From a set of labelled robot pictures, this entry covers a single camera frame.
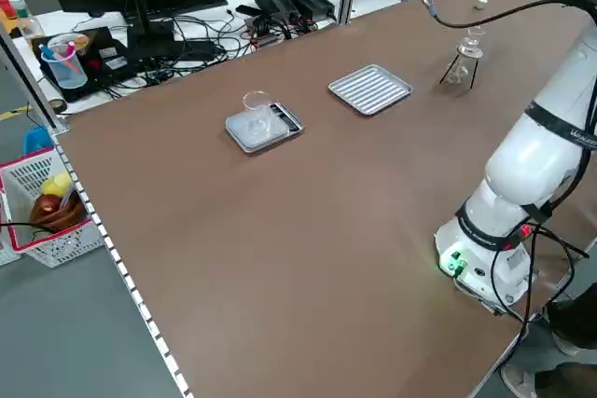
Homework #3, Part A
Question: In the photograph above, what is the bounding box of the clear glass alcohol lamp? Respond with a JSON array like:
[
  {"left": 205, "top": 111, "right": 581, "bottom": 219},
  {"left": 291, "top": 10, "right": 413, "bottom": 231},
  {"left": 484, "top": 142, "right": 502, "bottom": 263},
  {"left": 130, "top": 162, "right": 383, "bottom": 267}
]
[{"left": 450, "top": 59, "right": 470, "bottom": 85}]

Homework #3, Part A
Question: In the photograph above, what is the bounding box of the small glass beaker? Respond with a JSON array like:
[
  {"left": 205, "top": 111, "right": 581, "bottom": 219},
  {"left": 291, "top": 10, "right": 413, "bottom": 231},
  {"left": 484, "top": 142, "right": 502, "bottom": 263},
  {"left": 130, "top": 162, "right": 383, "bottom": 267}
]
[{"left": 461, "top": 27, "right": 486, "bottom": 57}]

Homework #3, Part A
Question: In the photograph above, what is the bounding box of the large glass beaker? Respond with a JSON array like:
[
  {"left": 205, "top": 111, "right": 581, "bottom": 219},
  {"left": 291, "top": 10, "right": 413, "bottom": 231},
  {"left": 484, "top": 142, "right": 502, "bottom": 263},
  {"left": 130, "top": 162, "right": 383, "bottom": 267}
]
[{"left": 241, "top": 89, "right": 277, "bottom": 143}]

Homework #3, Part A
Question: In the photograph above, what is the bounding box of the silver digital scale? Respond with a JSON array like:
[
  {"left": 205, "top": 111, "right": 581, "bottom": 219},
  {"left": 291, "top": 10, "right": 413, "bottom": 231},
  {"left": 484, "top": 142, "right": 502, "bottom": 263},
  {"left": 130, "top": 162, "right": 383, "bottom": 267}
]
[{"left": 225, "top": 103, "right": 305, "bottom": 156}]

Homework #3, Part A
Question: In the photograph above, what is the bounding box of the ribbed metal tray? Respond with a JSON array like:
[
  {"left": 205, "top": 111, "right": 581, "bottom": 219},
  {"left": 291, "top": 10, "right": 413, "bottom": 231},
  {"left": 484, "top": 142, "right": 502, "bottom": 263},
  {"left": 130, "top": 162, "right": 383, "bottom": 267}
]
[{"left": 327, "top": 63, "right": 415, "bottom": 117}]

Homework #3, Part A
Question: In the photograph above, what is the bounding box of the black stand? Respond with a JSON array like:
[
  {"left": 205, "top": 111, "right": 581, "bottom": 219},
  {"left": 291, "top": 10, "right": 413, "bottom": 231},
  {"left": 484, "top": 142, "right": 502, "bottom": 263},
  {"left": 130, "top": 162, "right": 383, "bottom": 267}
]
[{"left": 121, "top": 0, "right": 177, "bottom": 61}]

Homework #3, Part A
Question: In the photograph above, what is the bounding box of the black flat case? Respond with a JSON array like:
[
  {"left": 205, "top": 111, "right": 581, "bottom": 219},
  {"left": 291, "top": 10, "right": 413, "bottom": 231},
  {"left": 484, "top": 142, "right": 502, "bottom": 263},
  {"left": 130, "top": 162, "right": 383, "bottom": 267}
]
[{"left": 39, "top": 26, "right": 142, "bottom": 104}]

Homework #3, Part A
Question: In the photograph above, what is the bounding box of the brown pouch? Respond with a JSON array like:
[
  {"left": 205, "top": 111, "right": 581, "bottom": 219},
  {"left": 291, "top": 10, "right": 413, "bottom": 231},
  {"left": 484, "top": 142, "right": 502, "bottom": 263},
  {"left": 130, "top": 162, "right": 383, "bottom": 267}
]
[{"left": 29, "top": 190, "right": 89, "bottom": 233}]

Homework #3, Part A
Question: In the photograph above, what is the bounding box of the yellow fruit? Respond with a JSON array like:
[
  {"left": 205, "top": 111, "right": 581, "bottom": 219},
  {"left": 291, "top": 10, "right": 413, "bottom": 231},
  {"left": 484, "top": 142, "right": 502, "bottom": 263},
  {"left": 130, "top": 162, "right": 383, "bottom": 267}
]
[{"left": 39, "top": 172, "right": 74, "bottom": 198}]

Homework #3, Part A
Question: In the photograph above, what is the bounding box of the white basket with red rim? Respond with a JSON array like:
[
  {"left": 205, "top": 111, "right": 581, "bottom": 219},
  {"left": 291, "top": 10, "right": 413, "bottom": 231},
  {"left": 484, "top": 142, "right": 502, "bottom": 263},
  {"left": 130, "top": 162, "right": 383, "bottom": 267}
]
[{"left": 0, "top": 146, "right": 106, "bottom": 269}]

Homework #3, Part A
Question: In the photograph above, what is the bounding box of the red apple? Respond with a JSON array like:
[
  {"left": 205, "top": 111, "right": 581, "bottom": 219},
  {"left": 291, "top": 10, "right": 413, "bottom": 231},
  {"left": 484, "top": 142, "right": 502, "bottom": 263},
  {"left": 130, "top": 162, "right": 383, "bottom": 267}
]
[{"left": 35, "top": 194, "right": 62, "bottom": 213}]

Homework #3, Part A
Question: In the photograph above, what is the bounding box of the clear cup with pens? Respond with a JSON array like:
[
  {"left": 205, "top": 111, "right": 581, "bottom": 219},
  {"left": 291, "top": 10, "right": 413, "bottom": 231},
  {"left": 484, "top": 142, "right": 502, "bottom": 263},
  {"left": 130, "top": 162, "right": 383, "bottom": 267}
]
[{"left": 39, "top": 35, "right": 90, "bottom": 90}]

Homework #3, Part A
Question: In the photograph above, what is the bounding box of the blue plastic object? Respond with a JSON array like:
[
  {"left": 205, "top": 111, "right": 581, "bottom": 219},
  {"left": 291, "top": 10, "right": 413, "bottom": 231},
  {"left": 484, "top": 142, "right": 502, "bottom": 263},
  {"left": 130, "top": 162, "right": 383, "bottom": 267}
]
[{"left": 22, "top": 127, "right": 55, "bottom": 156}]

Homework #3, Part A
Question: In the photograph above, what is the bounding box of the clear bottle with white cap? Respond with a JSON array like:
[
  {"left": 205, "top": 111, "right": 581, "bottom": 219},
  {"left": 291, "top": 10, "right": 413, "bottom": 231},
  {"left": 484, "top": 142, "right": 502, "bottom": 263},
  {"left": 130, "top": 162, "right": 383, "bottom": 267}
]
[{"left": 7, "top": 0, "right": 47, "bottom": 40}]

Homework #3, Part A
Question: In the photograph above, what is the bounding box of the person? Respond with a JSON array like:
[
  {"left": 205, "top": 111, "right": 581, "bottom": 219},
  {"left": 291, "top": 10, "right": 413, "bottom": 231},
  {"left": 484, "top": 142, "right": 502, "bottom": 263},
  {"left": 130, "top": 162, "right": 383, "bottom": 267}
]
[{"left": 501, "top": 281, "right": 597, "bottom": 398}]

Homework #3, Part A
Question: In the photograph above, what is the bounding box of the black cable bundle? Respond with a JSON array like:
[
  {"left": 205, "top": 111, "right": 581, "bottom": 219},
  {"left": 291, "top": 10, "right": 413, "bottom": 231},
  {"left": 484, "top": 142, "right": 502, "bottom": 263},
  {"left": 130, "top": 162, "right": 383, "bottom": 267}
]
[{"left": 74, "top": 10, "right": 338, "bottom": 97}]

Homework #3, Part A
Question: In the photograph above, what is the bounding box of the black base cable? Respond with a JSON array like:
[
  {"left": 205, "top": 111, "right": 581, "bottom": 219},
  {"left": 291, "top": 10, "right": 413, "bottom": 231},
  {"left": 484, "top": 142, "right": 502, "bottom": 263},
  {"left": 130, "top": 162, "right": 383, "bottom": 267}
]
[{"left": 489, "top": 224, "right": 591, "bottom": 339}]

